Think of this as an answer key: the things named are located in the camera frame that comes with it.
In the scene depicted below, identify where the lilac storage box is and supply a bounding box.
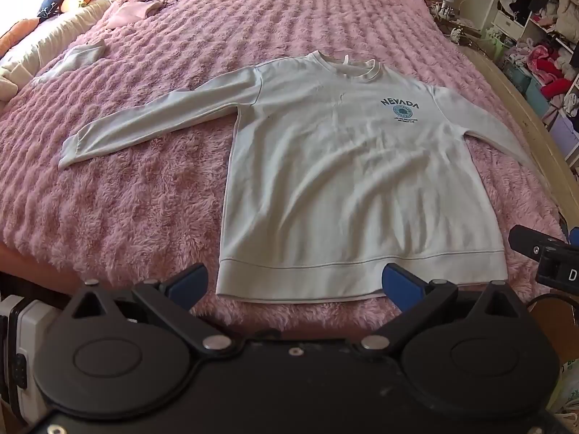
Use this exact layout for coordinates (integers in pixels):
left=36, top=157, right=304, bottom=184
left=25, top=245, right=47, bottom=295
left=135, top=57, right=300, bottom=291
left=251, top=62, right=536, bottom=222
left=549, top=113, right=579, bottom=154

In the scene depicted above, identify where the wooden bed frame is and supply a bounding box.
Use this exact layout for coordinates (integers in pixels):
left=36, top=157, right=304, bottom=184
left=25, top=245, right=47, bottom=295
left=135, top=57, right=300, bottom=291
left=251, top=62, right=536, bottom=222
left=455, top=43, right=579, bottom=236

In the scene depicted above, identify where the pink fluffy blanket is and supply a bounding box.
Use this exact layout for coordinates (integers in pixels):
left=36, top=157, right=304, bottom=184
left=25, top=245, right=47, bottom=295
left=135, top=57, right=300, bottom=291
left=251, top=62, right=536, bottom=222
left=0, top=0, right=568, bottom=342

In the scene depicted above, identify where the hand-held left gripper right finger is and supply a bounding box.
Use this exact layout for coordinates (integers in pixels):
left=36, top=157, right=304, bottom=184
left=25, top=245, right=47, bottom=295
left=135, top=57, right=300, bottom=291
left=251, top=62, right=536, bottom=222
left=357, top=262, right=521, bottom=353

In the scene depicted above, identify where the white suitcase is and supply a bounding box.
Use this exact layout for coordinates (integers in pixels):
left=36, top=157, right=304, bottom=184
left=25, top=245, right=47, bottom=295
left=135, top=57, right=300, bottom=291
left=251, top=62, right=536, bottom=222
left=0, top=296, right=64, bottom=421

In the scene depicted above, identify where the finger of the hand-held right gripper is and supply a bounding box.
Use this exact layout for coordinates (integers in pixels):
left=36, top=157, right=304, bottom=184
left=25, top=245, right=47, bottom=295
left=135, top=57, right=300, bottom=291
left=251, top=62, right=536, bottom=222
left=508, top=225, right=566, bottom=260

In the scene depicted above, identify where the white printed sweatshirt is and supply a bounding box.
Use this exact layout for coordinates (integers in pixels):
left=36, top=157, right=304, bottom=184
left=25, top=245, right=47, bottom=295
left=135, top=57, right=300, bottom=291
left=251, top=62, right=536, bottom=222
left=58, top=50, right=550, bottom=303

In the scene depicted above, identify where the small pale cloth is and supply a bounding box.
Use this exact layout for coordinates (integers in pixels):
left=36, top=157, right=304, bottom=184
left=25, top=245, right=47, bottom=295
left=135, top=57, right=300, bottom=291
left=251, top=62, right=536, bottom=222
left=34, top=38, right=107, bottom=84

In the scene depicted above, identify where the orange cushion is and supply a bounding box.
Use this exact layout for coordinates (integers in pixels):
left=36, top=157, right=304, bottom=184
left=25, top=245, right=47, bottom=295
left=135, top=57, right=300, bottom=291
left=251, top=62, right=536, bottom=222
left=0, top=18, right=39, bottom=48

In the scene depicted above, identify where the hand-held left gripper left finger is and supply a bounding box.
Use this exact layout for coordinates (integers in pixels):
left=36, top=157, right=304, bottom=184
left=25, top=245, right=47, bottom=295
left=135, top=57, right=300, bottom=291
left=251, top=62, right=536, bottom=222
left=63, top=262, right=231, bottom=354

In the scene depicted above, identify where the white shelf unit with clothes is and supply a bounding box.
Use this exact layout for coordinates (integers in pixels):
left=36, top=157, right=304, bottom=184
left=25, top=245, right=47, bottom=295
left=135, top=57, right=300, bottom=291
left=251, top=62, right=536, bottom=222
left=486, top=0, right=579, bottom=114

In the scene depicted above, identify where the teal storage box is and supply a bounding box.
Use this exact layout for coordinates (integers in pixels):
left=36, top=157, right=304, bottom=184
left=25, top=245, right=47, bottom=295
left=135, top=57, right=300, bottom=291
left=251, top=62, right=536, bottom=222
left=502, top=61, right=550, bottom=114

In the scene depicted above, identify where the green basket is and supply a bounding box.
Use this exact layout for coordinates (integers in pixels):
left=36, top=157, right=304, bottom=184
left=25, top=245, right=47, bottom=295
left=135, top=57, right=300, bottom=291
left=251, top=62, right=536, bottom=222
left=491, top=31, right=516, bottom=59

